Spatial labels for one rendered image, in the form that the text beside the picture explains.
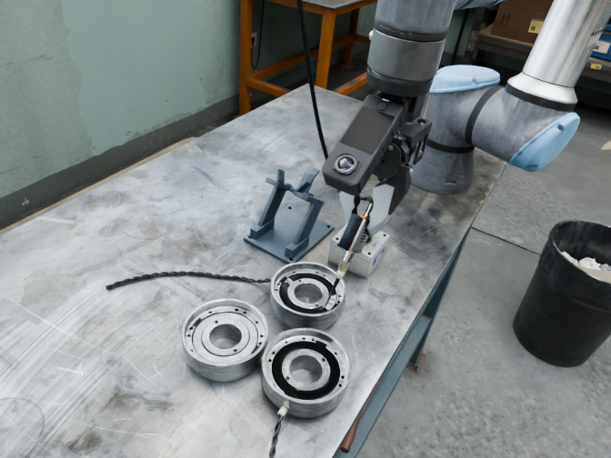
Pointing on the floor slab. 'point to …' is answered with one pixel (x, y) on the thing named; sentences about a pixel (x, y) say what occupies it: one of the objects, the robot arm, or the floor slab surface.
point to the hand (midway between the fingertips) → (360, 225)
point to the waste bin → (567, 296)
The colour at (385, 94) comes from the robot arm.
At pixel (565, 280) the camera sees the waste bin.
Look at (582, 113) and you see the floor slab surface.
